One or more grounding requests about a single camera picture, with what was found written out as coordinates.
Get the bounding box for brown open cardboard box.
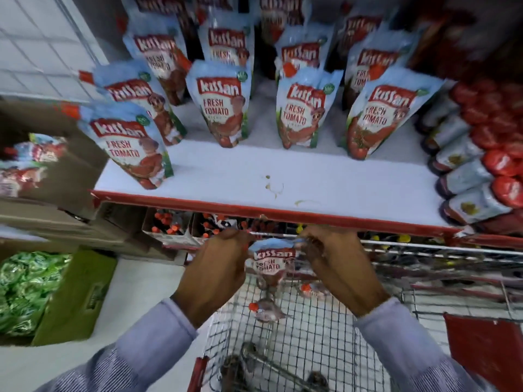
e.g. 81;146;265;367
0;99;110;222

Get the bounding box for rows of standing ketchup pouches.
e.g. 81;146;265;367
61;0;447;191

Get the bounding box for green cardboard box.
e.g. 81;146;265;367
0;248;119;347

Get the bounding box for white shelf with red edge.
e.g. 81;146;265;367
91;75;523;250

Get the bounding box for person's right forearm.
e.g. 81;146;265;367
353;297;493;392

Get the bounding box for red cart seat flap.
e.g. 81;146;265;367
443;313;523;392

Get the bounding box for pile of green packets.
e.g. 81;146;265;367
0;251;73;338

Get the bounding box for person's right hand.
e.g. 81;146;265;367
297;224;391;317

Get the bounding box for small orange-capped ketchup pouch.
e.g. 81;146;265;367
248;299;287;324
299;281;330;299

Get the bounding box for person's left forearm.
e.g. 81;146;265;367
36;298;202;392

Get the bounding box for row of red-capped sauce bottles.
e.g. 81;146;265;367
414;77;523;238

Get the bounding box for row of yellow-capped bottles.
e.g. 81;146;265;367
360;232;446;246

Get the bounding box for blue ketchup pouch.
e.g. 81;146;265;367
244;237;308;288

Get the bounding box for pile of pouches in carton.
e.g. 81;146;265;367
0;133;68;199

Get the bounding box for white wire rack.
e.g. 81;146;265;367
0;0;109;101

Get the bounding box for wire shopping cart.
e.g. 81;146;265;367
187;232;523;392

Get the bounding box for person's left hand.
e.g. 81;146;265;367
171;228;255;329

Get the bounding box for stack of dark red packets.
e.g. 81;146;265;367
409;0;523;83

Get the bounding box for flat brown cardboard carton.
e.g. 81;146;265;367
0;199;189;267

